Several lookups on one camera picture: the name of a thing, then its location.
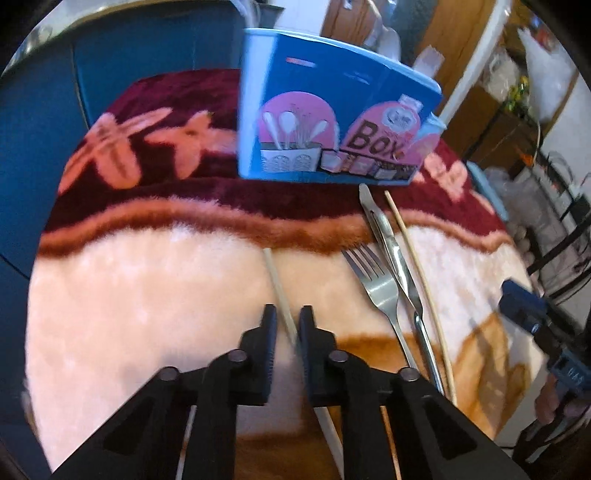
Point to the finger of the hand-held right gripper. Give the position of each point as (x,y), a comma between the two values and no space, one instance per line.
(524,304)

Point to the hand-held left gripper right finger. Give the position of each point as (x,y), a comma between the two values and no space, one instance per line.
(307,341)

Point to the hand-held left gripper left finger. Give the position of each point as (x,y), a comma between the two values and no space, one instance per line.
(270,332)

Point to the wooden chopstick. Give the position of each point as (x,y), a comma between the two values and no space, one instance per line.
(277,281)
(418,258)

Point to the metal fork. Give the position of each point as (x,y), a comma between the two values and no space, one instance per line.
(381,288)

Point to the metal knife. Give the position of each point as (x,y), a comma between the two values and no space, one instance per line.
(392,240)

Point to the blue white utensil box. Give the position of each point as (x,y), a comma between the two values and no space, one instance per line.
(304,69)

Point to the person's right hand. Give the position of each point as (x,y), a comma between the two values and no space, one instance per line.
(549,401)

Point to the black metal rack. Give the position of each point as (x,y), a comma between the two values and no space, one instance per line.
(577,207)

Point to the clear container with blue lid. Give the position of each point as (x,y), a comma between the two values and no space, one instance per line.
(489,189)

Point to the red pink floral blanket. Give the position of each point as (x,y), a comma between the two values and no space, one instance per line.
(138,277)

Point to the white plastic bag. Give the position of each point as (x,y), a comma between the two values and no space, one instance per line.
(549,69)

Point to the wooden door with glass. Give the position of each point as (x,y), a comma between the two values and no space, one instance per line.
(457,27)

